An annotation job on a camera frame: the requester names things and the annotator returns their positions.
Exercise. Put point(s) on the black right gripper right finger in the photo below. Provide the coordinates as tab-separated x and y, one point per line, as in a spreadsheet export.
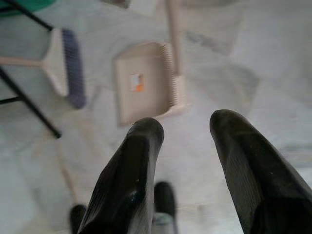
256	170

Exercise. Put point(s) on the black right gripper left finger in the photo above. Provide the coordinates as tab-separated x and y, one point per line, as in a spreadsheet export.
126	170

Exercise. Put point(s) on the beige broom blue bristles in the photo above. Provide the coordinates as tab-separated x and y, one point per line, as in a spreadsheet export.
56	63

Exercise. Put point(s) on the black robot right foot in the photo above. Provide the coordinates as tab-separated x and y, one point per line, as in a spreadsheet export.
165	197

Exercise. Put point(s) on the black robot foot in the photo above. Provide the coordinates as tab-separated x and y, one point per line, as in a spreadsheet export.
77	219
165	197

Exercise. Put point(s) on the black robot left foot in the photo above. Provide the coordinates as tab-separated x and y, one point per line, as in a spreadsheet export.
77	219

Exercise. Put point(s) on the black folding chair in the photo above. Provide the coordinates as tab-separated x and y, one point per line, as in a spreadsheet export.
36	110

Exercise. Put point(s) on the green plastic bin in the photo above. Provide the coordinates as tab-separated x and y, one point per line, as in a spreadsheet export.
36	6

